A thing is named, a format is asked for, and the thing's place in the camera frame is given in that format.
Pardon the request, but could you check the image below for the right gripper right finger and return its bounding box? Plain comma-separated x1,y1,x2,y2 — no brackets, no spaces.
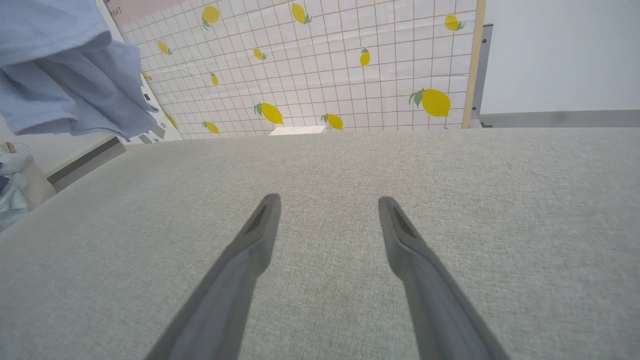
378,196,511,360

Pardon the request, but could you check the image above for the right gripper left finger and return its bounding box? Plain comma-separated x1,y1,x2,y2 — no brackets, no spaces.
145,193,282,360

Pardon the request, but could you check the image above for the pale blue cloth pile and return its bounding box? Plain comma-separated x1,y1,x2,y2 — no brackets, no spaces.
0,152,34,232

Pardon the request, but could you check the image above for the light blue polo shirt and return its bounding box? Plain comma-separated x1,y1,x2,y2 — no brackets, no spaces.
0,0,160,139

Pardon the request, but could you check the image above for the white box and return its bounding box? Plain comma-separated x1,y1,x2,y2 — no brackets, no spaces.
269,125,327,136

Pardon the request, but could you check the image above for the grey metal partition stand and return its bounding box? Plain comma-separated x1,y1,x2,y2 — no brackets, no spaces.
470,23,494,128

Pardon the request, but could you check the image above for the lemon print partition panel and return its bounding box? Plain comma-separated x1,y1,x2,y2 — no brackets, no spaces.
105,0,487,140

